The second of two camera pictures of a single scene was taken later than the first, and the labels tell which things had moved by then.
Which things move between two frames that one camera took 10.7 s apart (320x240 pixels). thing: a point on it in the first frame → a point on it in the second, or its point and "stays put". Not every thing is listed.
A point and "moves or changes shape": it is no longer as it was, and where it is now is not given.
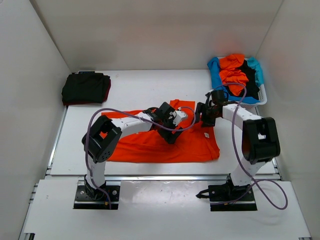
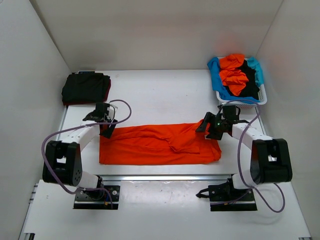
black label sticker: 86,72 stays put
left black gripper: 170,137 → 107,132
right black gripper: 207,122 → 211,118
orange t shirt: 196,144 moves or changes shape
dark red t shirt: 86,102 stays put
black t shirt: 85,88 stays put
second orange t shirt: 228,65 stays put
